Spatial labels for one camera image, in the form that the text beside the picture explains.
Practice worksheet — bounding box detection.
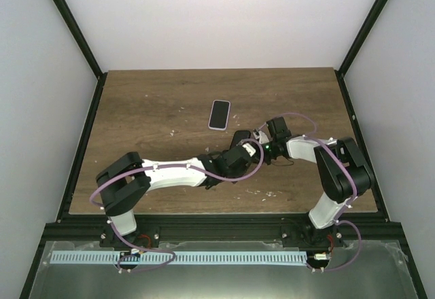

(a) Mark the dark green phone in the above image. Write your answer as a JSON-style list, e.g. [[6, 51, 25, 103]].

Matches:
[[230, 130, 251, 149]]

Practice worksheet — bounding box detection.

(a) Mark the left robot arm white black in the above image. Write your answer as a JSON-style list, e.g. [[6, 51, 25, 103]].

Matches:
[[96, 143, 259, 247]]

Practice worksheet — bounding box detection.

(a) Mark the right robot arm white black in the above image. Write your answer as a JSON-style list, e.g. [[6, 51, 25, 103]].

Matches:
[[254, 116, 375, 247]]

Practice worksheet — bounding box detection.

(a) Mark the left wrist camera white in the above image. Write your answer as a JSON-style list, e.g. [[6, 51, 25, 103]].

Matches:
[[242, 143, 256, 157]]

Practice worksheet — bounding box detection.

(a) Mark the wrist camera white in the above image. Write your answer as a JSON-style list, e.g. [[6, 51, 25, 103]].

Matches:
[[242, 143, 256, 157], [253, 129, 269, 145]]

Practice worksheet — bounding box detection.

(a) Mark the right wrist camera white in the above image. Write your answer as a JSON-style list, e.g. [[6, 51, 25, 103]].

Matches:
[[253, 129, 269, 145]]

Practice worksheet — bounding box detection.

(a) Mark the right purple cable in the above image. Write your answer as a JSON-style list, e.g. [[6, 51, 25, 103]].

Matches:
[[261, 112, 362, 272]]

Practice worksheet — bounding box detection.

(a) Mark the purple cable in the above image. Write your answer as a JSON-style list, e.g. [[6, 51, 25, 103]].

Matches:
[[261, 112, 362, 272], [88, 139, 265, 275]]

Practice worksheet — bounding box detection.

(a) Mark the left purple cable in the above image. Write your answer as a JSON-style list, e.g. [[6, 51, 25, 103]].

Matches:
[[88, 139, 265, 275]]

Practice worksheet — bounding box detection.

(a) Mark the light blue slotted cable duct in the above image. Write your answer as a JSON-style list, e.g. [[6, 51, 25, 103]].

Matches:
[[49, 251, 307, 266]]

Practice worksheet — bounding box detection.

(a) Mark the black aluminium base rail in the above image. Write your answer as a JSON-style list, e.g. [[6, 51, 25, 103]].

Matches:
[[98, 212, 344, 251]]

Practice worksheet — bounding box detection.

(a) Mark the right black frame post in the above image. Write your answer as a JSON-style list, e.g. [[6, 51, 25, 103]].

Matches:
[[338, 0, 405, 75]]

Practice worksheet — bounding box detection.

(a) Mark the black frame post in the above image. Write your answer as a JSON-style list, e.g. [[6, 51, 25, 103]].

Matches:
[[36, 0, 104, 77], [338, 0, 405, 75]]

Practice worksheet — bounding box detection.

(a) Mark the left black frame post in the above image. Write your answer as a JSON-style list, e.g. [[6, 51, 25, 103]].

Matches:
[[36, 0, 104, 77]]

